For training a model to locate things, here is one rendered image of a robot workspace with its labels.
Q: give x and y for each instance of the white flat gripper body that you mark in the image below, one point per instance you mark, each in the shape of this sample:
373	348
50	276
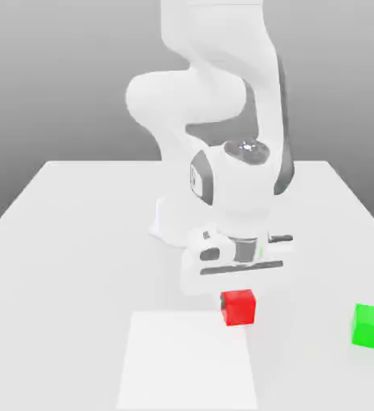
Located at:
238	276

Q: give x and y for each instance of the small red cube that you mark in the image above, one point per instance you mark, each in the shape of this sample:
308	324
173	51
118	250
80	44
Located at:
240	308

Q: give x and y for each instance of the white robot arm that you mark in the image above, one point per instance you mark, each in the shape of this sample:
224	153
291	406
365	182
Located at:
206	96

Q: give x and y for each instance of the small green cube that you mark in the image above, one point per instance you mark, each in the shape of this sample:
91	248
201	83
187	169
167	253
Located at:
370	327

